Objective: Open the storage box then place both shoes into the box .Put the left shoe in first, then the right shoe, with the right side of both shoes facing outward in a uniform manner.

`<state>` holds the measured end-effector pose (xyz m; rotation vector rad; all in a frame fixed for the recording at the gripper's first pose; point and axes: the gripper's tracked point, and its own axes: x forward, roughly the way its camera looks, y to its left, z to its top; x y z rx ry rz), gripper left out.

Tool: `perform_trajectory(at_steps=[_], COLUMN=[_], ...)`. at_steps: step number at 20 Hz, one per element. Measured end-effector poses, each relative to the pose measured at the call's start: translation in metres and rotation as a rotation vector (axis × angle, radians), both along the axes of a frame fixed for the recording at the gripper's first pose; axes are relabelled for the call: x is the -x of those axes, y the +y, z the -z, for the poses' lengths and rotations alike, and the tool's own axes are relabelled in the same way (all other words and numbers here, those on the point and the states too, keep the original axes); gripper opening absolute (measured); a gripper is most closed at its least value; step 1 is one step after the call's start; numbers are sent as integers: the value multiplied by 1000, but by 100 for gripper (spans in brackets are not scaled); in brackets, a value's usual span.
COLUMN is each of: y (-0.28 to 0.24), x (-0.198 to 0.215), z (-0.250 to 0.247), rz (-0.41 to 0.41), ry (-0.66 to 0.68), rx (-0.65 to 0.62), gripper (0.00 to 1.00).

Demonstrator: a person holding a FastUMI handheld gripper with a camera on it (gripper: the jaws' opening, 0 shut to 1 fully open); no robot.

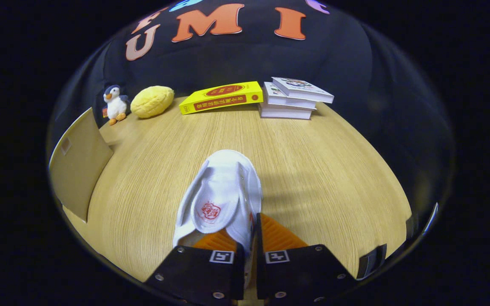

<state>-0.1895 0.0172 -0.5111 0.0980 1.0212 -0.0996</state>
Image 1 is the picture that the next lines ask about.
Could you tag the white book with bird print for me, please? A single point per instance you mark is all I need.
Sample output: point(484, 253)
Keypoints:
point(300, 87)

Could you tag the black backdrop cloth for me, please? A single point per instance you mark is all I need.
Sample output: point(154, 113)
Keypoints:
point(355, 63)

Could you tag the pale thick book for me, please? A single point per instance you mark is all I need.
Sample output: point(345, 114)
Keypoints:
point(285, 112)

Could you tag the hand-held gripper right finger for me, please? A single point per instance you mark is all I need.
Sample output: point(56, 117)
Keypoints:
point(260, 255)

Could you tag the yellow book with red circle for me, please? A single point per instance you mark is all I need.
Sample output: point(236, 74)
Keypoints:
point(221, 98)

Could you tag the white book with plant print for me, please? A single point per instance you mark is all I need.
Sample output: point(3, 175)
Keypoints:
point(283, 101)

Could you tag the penguin plush toy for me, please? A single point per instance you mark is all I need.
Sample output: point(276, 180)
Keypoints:
point(116, 106)

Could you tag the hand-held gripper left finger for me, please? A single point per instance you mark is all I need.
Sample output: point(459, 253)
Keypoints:
point(198, 276)

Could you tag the yellow round plush cushion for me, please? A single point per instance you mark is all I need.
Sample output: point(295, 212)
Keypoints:
point(152, 102)

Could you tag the white canvas shoe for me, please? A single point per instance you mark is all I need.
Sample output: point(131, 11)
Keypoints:
point(223, 182)

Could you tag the cream fabric storage box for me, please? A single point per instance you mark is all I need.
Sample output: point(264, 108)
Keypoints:
point(79, 165)

